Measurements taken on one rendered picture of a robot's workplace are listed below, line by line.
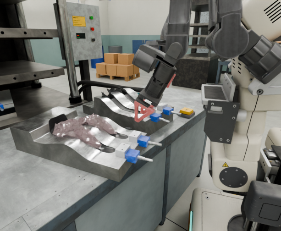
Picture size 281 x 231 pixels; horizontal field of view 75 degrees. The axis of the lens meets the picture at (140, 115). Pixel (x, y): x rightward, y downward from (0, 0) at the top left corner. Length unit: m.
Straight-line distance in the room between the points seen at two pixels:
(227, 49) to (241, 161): 0.46
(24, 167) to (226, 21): 0.80
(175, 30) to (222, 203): 1.12
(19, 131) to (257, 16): 0.91
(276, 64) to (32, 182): 0.78
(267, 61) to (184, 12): 0.23
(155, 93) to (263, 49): 0.29
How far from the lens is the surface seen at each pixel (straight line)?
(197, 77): 4.88
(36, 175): 0.77
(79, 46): 1.59
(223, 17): 0.51
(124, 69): 5.61
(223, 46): 0.51
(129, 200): 0.96
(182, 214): 1.62
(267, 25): 0.69
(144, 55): 0.56
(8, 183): 0.78
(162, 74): 0.55
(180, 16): 0.54
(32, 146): 0.86
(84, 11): 1.65
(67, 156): 0.73
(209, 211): 1.31
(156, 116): 0.86
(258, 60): 0.55
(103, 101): 1.02
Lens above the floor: 1.25
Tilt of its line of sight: 23 degrees down
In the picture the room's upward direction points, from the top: straight up
